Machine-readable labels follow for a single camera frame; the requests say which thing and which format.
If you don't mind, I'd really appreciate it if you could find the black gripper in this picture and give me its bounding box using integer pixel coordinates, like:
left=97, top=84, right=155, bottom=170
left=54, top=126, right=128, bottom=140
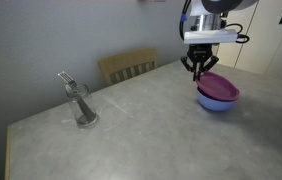
left=180, top=44, right=220, bottom=82

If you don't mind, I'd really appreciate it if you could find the pink plastic plate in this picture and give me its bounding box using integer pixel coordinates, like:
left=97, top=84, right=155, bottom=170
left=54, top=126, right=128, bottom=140
left=195, top=71, right=241, bottom=102

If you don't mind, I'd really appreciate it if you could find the blue plastic bowl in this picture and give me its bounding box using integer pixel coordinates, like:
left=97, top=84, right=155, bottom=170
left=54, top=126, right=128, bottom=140
left=196, top=87, right=238, bottom=112

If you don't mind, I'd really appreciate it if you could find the wooden slat-back chair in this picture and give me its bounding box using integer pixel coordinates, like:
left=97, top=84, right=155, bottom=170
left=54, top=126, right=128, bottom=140
left=97, top=46, right=159, bottom=88

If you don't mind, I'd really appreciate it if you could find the silver metal fork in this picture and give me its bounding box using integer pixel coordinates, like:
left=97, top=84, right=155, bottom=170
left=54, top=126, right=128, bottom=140
left=57, top=70, right=97, bottom=123

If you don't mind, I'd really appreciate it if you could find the clear glass jar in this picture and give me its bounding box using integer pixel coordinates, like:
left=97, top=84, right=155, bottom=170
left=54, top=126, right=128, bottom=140
left=64, top=83, right=100, bottom=128

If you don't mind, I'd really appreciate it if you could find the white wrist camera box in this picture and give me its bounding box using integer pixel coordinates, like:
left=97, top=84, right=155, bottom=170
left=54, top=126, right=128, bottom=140
left=183, top=28, right=239, bottom=45

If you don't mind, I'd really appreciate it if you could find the black cable with blue connector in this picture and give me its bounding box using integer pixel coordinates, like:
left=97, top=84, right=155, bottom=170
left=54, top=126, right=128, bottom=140
left=178, top=0, right=193, bottom=41

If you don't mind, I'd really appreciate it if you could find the black looped camera cable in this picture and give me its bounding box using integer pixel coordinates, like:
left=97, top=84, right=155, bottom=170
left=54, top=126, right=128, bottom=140
left=225, top=23, right=251, bottom=44

